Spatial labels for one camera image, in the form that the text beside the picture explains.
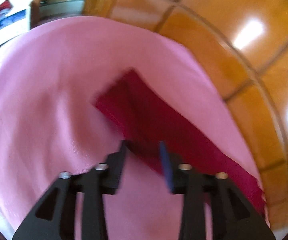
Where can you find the blue and white cloth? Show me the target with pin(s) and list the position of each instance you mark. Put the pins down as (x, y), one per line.
(12, 18)

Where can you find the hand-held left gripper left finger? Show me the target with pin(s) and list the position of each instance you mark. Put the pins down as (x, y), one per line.
(117, 166)

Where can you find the dark red garment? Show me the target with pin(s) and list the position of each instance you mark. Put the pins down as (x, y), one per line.
(159, 120)

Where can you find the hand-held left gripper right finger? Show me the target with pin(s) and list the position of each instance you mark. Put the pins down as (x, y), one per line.
(167, 172)

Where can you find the pink bed sheet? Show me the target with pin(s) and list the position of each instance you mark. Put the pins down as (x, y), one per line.
(49, 100)

